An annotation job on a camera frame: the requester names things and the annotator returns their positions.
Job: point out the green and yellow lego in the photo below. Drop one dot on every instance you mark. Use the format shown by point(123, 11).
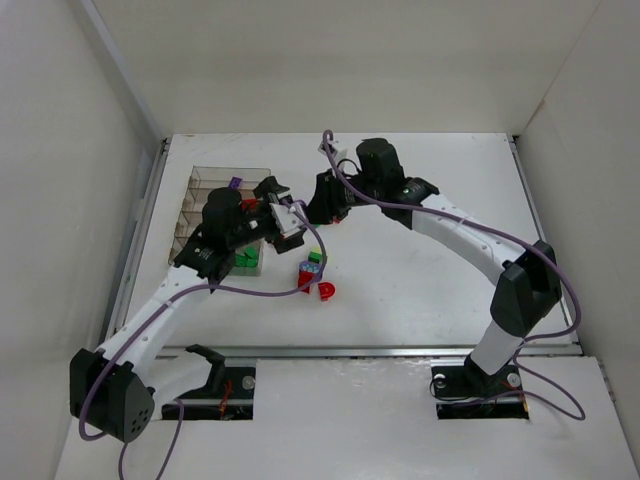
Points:
point(316, 256)

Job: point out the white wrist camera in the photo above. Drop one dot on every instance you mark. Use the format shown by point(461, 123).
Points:
point(339, 155)
point(288, 218)

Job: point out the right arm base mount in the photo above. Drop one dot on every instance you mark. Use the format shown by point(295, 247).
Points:
point(465, 392)

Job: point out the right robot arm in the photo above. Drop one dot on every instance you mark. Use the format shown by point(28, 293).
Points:
point(526, 285)

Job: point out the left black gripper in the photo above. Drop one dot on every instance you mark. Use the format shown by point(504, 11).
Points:
point(255, 229)

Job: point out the long red lego brick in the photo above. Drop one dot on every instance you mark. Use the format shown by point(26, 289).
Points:
point(249, 204)

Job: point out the purple flower lego disc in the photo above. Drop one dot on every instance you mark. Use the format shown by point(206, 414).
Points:
point(310, 267)

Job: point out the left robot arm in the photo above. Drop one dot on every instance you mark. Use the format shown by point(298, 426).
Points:
point(112, 388)

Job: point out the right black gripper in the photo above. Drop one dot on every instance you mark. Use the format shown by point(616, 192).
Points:
point(323, 198)

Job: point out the small green slope lego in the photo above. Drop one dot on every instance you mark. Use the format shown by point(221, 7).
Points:
point(250, 251)

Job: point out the red half-round lego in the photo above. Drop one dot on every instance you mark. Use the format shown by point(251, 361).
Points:
point(326, 290)

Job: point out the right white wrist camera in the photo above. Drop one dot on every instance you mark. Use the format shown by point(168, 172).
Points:
point(339, 155)

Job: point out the small green lego top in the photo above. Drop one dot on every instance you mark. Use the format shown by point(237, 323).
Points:
point(242, 261)

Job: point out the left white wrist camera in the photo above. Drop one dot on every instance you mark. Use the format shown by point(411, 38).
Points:
point(288, 218)

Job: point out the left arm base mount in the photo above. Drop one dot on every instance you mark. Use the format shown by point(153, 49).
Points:
point(227, 393)

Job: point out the clear compartment organizer tray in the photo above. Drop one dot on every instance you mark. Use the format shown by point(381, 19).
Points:
point(202, 180)

